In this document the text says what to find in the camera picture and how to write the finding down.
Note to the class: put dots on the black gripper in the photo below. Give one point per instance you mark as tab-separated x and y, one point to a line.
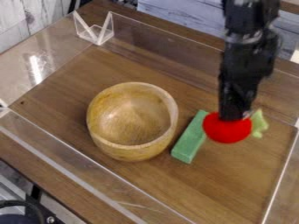
248	63

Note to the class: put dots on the red plush strawberry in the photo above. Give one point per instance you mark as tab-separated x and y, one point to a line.
229	132

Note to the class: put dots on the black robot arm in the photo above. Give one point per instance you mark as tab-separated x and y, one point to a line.
248	16

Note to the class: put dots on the green rectangular block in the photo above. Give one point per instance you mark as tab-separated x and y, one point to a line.
192	139

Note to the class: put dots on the wooden bowl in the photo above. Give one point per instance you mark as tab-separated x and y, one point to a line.
133	119

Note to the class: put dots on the black clamp under table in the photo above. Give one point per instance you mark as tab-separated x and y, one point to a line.
37	211

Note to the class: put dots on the clear acrylic corner bracket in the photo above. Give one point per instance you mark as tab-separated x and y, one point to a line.
95	34

